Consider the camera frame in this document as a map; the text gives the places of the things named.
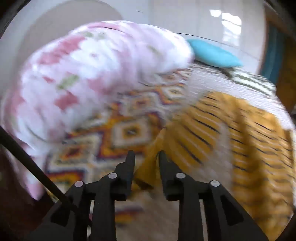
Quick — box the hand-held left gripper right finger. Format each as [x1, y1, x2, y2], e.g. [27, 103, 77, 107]
[158, 150, 269, 241]

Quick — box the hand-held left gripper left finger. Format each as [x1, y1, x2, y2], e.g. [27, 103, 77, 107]
[23, 150, 136, 241]

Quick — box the yellow striped shirt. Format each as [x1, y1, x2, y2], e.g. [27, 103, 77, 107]
[134, 91, 296, 241]

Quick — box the diamond patterned blanket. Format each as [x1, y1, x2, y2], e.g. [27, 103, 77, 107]
[44, 67, 195, 230]

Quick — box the pink floral blanket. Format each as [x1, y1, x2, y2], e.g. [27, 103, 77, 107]
[1, 20, 195, 201]

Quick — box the beige heart patterned bedspread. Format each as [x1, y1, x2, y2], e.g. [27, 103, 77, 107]
[92, 64, 296, 241]

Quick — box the green polka dot pillow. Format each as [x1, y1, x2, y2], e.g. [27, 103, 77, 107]
[228, 67, 277, 96]

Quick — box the blue pillow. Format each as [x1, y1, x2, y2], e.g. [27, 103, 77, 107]
[187, 38, 244, 68]

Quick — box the wooden door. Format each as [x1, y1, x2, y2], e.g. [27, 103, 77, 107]
[259, 7, 296, 112]

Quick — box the black cable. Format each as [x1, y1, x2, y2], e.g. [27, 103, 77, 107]
[0, 127, 93, 229]

